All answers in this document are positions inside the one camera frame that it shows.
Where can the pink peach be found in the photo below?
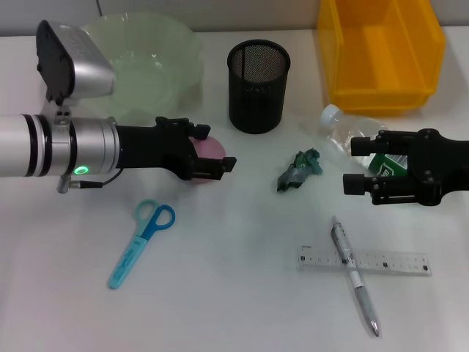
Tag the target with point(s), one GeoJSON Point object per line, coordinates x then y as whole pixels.
{"type": "Point", "coordinates": [212, 148]}

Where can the green plastic wrapper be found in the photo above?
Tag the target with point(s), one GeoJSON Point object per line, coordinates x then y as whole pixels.
{"type": "Point", "coordinates": [302, 168]}

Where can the clear plastic bottle green label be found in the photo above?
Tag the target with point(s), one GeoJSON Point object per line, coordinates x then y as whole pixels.
{"type": "Point", "coordinates": [337, 128]}

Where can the yellow plastic bin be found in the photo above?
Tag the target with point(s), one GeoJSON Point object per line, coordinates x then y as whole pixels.
{"type": "Point", "coordinates": [388, 55]}

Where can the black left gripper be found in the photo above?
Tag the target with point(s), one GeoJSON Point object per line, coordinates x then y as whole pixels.
{"type": "Point", "coordinates": [154, 146]}

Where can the pale green glass fruit plate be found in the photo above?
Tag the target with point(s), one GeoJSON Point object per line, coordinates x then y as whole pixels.
{"type": "Point", "coordinates": [157, 84]}

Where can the white grey ballpoint pen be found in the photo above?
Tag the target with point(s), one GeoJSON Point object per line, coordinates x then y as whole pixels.
{"type": "Point", "coordinates": [357, 284]}

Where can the blue scissors with sheath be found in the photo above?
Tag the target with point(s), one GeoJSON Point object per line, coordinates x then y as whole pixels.
{"type": "Point", "coordinates": [128, 258]}

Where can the clear plastic ruler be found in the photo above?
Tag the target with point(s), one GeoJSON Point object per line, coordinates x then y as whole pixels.
{"type": "Point", "coordinates": [395, 262]}

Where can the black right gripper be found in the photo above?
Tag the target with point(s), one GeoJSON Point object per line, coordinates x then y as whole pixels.
{"type": "Point", "coordinates": [439, 165]}

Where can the black mesh pen holder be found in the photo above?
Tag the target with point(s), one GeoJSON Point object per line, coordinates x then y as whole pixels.
{"type": "Point", "coordinates": [256, 99]}

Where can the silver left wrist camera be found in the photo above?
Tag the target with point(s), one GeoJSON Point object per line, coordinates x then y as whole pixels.
{"type": "Point", "coordinates": [80, 66]}

